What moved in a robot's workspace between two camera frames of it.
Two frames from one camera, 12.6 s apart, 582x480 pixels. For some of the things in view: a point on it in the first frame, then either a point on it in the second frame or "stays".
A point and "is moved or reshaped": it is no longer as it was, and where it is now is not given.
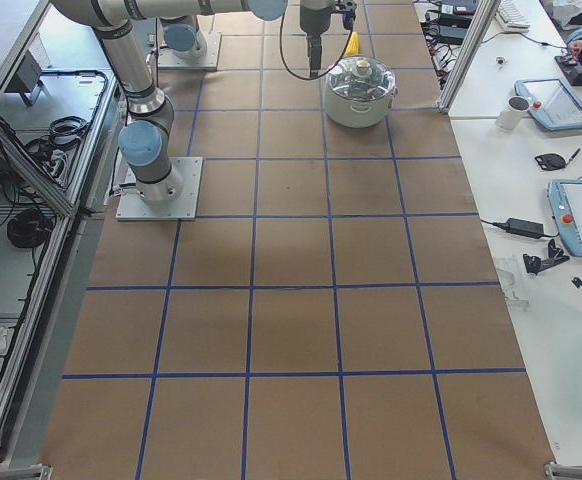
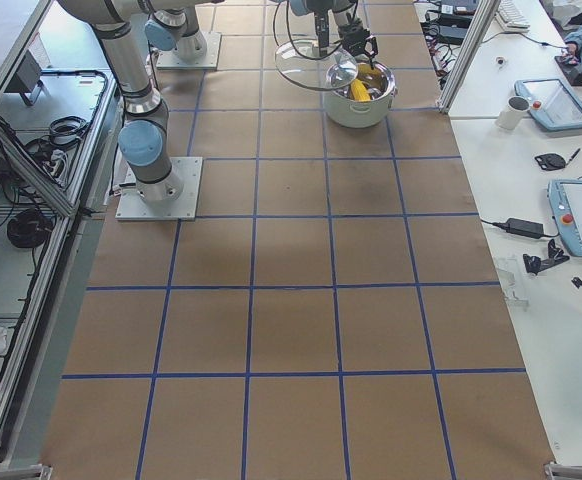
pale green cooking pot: [359, 91] stays
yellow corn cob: [353, 47] is moved or reshaped
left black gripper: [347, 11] to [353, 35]
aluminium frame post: [466, 54] stays
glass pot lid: [362, 78] to [299, 63]
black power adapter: [525, 227] stays
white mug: [511, 113] stays
